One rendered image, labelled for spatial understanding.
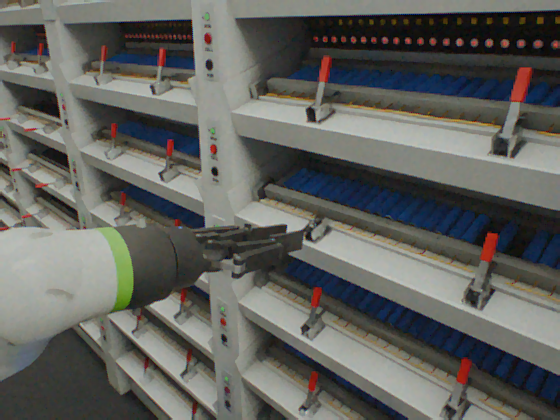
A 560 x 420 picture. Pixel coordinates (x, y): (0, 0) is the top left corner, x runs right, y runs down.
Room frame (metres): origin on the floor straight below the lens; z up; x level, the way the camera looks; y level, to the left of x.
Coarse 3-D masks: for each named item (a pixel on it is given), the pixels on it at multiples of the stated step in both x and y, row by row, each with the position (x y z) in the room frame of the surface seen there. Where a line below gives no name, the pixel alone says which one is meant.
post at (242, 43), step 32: (192, 0) 0.84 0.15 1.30; (224, 0) 0.78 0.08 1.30; (224, 32) 0.78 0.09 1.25; (256, 32) 0.83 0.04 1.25; (288, 32) 0.88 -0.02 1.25; (224, 64) 0.79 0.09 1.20; (256, 64) 0.83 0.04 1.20; (224, 96) 0.79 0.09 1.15; (224, 128) 0.79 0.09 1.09; (224, 160) 0.79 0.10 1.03; (256, 160) 0.82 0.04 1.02; (224, 192) 0.80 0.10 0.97; (224, 288) 0.81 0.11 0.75; (224, 352) 0.82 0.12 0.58; (224, 416) 0.83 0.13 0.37
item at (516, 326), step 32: (288, 160) 0.88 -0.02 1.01; (256, 192) 0.79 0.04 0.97; (480, 192) 0.63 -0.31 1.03; (256, 224) 0.74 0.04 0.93; (288, 224) 0.72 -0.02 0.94; (320, 256) 0.64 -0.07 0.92; (352, 256) 0.60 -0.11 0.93; (384, 256) 0.59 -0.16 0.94; (384, 288) 0.56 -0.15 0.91; (416, 288) 0.52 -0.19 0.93; (448, 288) 0.51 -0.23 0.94; (512, 288) 0.49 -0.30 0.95; (448, 320) 0.49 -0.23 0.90; (480, 320) 0.46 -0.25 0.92; (512, 320) 0.44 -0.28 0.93; (544, 320) 0.43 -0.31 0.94; (512, 352) 0.44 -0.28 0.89; (544, 352) 0.41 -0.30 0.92
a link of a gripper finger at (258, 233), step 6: (252, 228) 0.60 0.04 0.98; (258, 228) 0.60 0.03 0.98; (264, 228) 0.61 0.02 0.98; (270, 228) 0.62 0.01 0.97; (276, 228) 0.63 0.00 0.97; (282, 228) 0.64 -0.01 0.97; (252, 234) 0.60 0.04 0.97; (258, 234) 0.60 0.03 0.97; (264, 234) 0.61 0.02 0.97; (270, 234) 0.62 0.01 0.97; (252, 240) 0.59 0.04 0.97; (258, 240) 0.60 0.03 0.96
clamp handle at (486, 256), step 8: (488, 232) 0.49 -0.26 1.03; (488, 240) 0.49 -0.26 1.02; (496, 240) 0.49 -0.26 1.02; (488, 248) 0.49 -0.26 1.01; (480, 256) 0.49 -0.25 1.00; (488, 256) 0.48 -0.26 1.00; (480, 264) 0.49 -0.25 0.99; (488, 264) 0.48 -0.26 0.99; (480, 272) 0.48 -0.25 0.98; (480, 280) 0.48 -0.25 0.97; (480, 288) 0.47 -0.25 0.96
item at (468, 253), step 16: (272, 192) 0.79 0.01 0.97; (288, 192) 0.77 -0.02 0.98; (288, 208) 0.74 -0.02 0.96; (304, 208) 0.74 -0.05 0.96; (320, 208) 0.71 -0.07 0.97; (336, 208) 0.69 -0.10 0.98; (352, 208) 0.68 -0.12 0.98; (352, 224) 0.67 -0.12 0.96; (368, 224) 0.65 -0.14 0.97; (384, 224) 0.63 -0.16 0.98; (400, 224) 0.62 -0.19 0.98; (400, 240) 0.60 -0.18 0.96; (416, 240) 0.59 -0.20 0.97; (432, 240) 0.57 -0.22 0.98; (448, 240) 0.57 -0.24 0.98; (448, 256) 0.56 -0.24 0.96; (464, 256) 0.54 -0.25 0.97; (496, 256) 0.52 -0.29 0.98; (512, 256) 0.51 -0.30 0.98; (496, 272) 0.51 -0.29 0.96; (512, 272) 0.50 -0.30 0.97; (528, 272) 0.48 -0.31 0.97; (544, 272) 0.48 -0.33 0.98; (544, 288) 0.47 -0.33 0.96
